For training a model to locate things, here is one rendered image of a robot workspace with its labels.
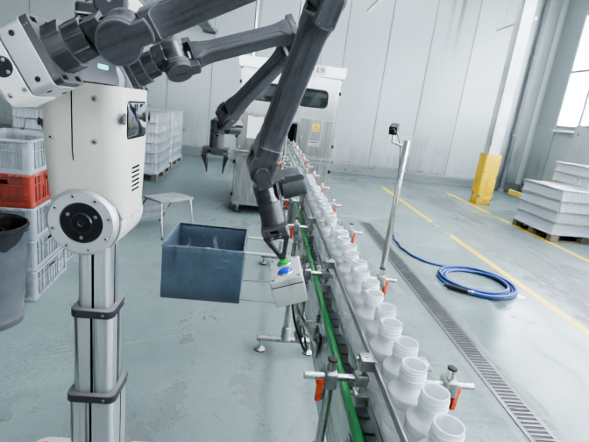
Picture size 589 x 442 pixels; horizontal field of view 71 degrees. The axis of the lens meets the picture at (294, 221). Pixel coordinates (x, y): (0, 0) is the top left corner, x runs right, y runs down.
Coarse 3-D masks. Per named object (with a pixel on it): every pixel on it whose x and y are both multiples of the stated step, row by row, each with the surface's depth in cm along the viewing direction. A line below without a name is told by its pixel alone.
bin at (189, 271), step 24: (168, 240) 165; (192, 240) 188; (216, 240) 188; (240, 240) 189; (288, 240) 185; (168, 264) 158; (192, 264) 159; (216, 264) 159; (240, 264) 160; (168, 288) 161; (192, 288) 161; (216, 288) 162; (240, 288) 163
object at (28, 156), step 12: (0, 132) 299; (12, 132) 308; (24, 132) 309; (36, 132) 311; (0, 144) 256; (12, 144) 258; (24, 144) 258; (36, 144) 270; (0, 156) 258; (12, 156) 260; (24, 156) 260; (36, 156) 271; (0, 168) 260; (12, 168) 262; (24, 168) 262; (36, 168) 271
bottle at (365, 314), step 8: (368, 296) 81; (376, 296) 81; (368, 304) 81; (376, 304) 81; (360, 312) 82; (368, 312) 81; (360, 320) 82; (368, 320) 81; (352, 336) 84; (352, 344) 84; (360, 344) 82; (360, 352) 83
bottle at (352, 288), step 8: (360, 272) 96; (368, 272) 93; (352, 280) 94; (360, 280) 92; (352, 288) 93; (352, 296) 93; (344, 304) 95; (352, 304) 93; (344, 312) 95; (344, 320) 95
